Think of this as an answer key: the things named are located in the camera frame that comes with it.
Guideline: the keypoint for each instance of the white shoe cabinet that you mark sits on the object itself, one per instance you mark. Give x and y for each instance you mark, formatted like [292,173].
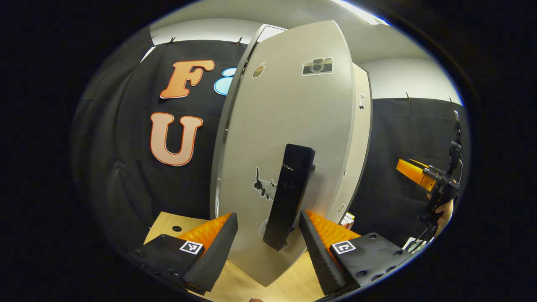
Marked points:
[270,32]

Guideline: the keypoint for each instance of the black backdrop cloth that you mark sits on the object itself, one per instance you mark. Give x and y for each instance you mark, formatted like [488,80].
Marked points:
[126,188]

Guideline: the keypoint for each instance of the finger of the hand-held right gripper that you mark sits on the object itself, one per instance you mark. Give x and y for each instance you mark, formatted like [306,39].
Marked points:
[413,172]

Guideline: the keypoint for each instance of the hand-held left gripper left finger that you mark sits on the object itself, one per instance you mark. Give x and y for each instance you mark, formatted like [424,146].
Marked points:
[218,256]

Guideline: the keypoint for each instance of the yellow book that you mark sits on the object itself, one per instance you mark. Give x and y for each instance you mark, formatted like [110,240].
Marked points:
[347,219]

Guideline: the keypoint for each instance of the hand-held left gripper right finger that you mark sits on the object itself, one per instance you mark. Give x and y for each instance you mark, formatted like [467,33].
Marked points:
[316,256]

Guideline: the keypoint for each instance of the white shoe cabinet door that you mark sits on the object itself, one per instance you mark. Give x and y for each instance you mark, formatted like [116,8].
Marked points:
[289,117]
[359,134]

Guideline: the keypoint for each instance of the ceiling light panel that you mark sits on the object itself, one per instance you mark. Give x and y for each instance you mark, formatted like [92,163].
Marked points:
[361,11]

